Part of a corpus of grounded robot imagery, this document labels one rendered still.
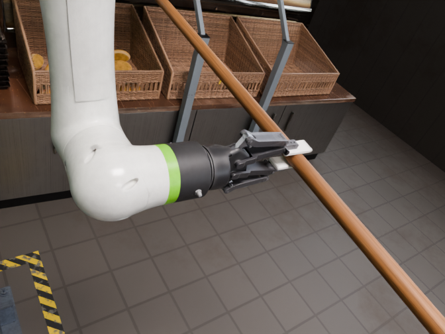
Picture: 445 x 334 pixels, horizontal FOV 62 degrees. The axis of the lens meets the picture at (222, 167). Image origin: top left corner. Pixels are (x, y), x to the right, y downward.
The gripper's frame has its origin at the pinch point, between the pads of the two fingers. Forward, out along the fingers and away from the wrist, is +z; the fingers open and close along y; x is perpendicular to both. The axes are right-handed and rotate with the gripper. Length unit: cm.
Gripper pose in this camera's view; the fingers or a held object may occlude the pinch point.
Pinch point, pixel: (291, 154)
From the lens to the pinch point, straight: 72.1
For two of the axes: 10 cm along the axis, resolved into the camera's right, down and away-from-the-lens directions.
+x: 4.7, 6.9, -5.5
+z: 8.3, -1.3, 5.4
